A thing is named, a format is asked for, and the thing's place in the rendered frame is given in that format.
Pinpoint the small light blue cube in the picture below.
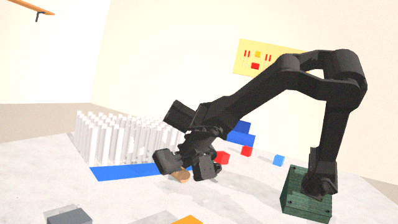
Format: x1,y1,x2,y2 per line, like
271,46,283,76
272,154,285,167

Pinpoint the red cube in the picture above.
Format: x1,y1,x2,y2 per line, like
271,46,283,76
214,151,230,164
241,146,253,157

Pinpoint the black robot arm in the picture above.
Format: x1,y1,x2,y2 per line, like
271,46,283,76
162,49,368,202

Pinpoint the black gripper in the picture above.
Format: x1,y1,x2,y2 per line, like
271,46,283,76
152,133,217,175

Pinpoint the blue flat strip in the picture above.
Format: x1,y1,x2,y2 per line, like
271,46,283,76
89,163,161,182

